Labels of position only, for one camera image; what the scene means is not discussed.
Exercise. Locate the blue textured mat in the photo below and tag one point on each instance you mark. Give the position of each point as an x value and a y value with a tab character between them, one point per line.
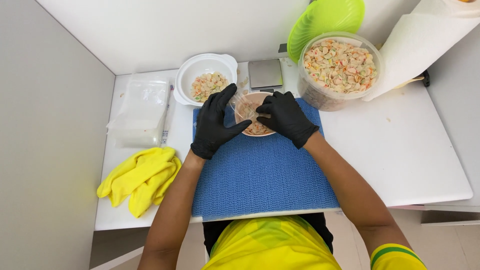
258	176

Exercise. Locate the green plastic lid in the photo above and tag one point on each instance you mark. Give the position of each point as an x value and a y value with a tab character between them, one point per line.
322	24

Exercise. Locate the clear round plastic tub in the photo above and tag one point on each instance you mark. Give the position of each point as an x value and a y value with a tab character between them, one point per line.
337	73

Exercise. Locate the person's yellow shirt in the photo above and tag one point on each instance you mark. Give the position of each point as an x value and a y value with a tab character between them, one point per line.
273	247

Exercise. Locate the white paper towel roll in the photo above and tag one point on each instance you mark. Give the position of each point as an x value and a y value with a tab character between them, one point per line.
420	41

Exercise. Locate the pink bowl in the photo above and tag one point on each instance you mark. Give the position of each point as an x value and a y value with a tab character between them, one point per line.
249	98

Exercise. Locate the crackers in white bowl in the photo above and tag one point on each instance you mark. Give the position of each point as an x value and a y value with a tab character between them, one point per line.
208	86

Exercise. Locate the person's left hand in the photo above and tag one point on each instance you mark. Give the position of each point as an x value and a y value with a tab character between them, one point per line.
212	125

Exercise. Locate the silver digital kitchen scale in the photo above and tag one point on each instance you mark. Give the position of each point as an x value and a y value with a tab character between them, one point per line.
265	74

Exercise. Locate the small clear plastic bag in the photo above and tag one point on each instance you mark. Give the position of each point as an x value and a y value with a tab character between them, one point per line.
242	108

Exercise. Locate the heap of crackers in tub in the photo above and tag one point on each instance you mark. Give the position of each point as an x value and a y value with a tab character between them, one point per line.
339	66

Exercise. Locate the person's right hand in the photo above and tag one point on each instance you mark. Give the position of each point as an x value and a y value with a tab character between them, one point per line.
288	118

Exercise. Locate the yellow cloth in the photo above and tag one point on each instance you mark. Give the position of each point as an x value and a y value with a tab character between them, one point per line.
140	180

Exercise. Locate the stack of clear plastic bags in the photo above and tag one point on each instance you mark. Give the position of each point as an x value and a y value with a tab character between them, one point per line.
140	112

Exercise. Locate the crackers in pink bowl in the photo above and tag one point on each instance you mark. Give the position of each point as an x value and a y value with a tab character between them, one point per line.
258	129

